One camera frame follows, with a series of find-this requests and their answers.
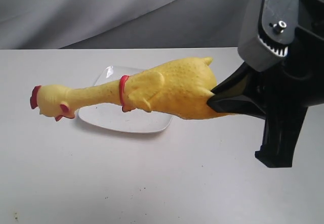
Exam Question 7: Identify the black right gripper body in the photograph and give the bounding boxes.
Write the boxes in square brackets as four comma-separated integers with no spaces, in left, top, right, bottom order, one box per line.
[255,0,323,168]

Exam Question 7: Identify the yellow rubber chicken toy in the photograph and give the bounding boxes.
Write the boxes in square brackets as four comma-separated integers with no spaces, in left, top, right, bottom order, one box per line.
[29,57,227,121]

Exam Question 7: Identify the white square plate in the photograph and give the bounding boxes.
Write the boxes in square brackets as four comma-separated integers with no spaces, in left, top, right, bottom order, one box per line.
[78,65,173,133]

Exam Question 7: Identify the grey backdrop cloth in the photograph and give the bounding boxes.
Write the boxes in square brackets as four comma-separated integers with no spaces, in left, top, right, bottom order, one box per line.
[1,0,249,50]

